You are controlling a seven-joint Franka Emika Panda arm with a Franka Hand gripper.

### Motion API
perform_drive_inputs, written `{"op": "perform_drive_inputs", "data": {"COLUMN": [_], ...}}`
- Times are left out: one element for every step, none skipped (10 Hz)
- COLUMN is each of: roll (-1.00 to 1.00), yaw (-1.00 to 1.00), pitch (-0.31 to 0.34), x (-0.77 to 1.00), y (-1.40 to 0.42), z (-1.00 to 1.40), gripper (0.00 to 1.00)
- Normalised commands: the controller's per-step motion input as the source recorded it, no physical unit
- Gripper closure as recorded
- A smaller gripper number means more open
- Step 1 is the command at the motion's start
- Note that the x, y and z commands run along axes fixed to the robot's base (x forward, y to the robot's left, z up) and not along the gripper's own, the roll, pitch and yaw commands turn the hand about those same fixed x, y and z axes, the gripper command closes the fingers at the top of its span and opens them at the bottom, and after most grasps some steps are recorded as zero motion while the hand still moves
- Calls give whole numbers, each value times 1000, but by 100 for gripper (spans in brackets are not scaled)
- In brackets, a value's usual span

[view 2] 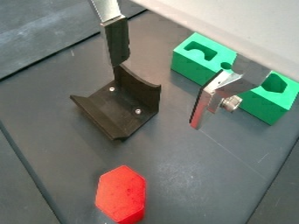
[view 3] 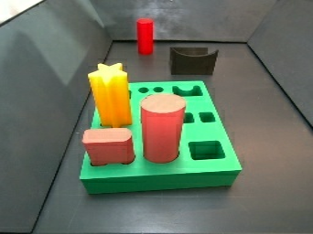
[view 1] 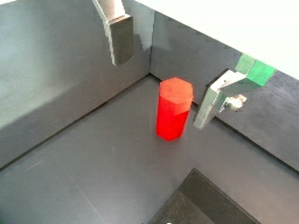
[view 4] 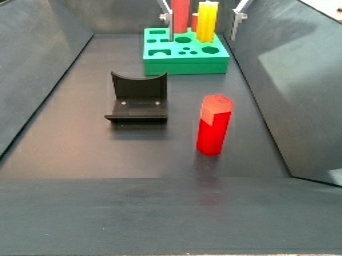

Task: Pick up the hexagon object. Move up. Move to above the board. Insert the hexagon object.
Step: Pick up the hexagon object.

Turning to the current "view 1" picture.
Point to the green shape board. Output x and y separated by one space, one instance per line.
257 70

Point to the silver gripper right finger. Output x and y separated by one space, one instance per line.
223 95

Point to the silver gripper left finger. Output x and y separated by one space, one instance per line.
119 29

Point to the red hexagon peg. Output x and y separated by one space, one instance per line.
174 106

